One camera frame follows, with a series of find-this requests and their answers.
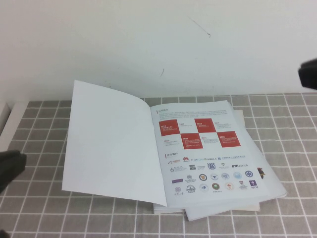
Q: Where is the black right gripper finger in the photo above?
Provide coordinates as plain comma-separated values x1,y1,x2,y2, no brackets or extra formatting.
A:
298,58,317,74
298,71,317,89

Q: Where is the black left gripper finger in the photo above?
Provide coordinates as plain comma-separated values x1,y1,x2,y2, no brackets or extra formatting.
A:
0,165,27,195
0,149,27,172

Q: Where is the plain white brochure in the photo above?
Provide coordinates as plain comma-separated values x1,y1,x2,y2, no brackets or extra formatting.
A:
184,207,258,222

